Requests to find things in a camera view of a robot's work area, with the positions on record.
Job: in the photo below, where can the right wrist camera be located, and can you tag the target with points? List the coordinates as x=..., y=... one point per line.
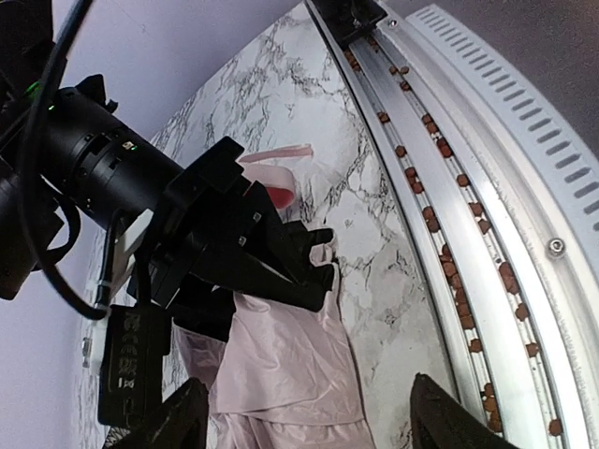
x=126, y=347

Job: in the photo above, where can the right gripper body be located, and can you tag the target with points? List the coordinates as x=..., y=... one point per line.
x=220, y=210

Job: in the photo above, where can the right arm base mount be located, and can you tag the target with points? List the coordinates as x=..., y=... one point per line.
x=350, y=20

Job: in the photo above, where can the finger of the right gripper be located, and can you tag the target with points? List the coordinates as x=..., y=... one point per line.
x=256, y=280
x=296, y=259

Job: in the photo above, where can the pink and black umbrella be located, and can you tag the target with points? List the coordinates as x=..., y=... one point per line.
x=286, y=377

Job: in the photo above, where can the front aluminium rail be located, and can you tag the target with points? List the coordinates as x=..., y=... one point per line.
x=500, y=195

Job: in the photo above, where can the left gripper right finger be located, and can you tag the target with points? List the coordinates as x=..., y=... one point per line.
x=439, y=422

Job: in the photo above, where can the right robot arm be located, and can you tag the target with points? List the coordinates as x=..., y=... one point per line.
x=64, y=148

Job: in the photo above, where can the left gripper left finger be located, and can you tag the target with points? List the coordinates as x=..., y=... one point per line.
x=180, y=422

